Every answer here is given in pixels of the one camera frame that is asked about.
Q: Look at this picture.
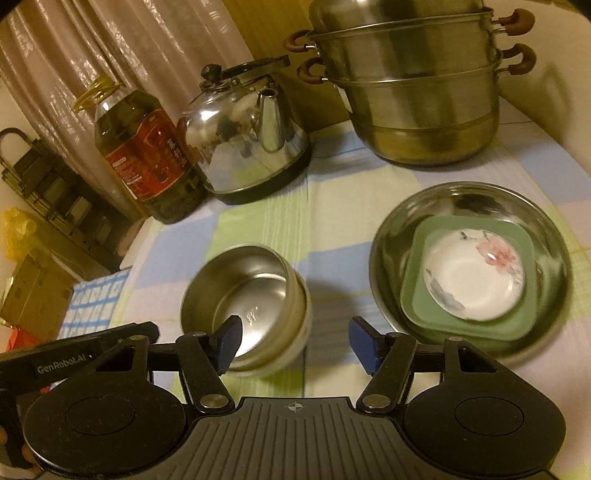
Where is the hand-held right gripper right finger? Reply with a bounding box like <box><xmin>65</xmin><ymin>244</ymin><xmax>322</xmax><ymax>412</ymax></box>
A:
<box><xmin>348</xmin><ymin>316</ymin><xmax>500</xmax><ymax>414</ymax></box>

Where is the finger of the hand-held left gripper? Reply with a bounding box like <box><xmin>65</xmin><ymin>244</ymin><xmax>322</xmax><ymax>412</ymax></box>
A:
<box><xmin>95</xmin><ymin>322</ymin><xmax>160</xmax><ymax>357</ymax></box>

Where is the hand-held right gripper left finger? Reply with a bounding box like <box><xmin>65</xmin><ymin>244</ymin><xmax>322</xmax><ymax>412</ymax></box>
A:
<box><xmin>95</xmin><ymin>315</ymin><xmax>243</xmax><ymax>412</ymax></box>

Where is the stainless steel bowl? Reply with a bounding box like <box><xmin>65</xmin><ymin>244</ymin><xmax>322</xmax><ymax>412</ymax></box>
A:
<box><xmin>180</xmin><ymin>244</ymin><xmax>308</xmax><ymax>371</ymax></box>

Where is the green square plate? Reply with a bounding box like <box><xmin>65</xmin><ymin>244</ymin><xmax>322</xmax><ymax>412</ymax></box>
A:
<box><xmin>400</xmin><ymin>215</ymin><xmax>539</xmax><ymax>342</ymax></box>

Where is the round stainless steel plate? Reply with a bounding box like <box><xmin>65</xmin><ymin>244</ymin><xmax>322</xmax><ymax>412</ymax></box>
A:
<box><xmin>369</xmin><ymin>181</ymin><xmax>574</xmax><ymax>357</ymax></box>

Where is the small floral white dish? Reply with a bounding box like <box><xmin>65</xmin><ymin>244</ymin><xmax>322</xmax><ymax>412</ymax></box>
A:
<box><xmin>423</xmin><ymin>227</ymin><xmax>526</xmax><ymax>320</ymax></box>

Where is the red packet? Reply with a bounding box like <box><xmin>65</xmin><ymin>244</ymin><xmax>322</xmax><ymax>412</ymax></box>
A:
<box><xmin>7</xmin><ymin>325</ymin><xmax>43</xmax><ymax>355</ymax></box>

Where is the blue checkered cloth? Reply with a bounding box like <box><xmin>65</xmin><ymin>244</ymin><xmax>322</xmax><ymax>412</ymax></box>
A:
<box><xmin>62</xmin><ymin>269</ymin><xmax>133</xmax><ymax>341</ymax></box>

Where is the cardboard box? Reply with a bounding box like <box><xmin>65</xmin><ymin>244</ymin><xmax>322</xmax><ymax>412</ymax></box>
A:
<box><xmin>0</xmin><ymin>253</ymin><xmax>75</xmax><ymax>329</ymax></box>

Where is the checkered tablecloth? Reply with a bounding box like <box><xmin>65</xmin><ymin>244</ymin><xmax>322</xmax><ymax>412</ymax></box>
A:
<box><xmin>60</xmin><ymin>99</ymin><xmax>591</xmax><ymax>416</ymax></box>

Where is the yellow plastic bag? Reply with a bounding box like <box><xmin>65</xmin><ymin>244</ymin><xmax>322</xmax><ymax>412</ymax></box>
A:
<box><xmin>4</xmin><ymin>208</ymin><xmax>38</xmax><ymax>262</ymax></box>

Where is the dark metal rack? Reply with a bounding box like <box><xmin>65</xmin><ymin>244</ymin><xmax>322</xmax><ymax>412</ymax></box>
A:
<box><xmin>0</xmin><ymin>128</ymin><xmax>136</xmax><ymax>274</ymax></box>

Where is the cooking oil bottle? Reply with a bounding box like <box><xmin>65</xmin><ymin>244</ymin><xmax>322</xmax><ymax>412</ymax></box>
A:
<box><xmin>74</xmin><ymin>76</ymin><xmax>208</xmax><ymax>225</ymax></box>

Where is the stainless steel kettle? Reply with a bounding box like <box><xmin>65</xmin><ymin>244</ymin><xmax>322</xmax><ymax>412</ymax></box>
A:
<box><xmin>178</xmin><ymin>55</ymin><xmax>311</xmax><ymax>206</ymax></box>

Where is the stainless steel steamer pot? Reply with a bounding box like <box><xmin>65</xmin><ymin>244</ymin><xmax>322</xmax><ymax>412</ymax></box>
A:
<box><xmin>283</xmin><ymin>0</ymin><xmax>537</xmax><ymax>167</ymax></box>

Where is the sheer patterned curtain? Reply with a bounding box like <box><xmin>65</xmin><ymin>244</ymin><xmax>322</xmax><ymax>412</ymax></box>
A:
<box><xmin>0</xmin><ymin>0</ymin><xmax>259</xmax><ymax>219</ymax></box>

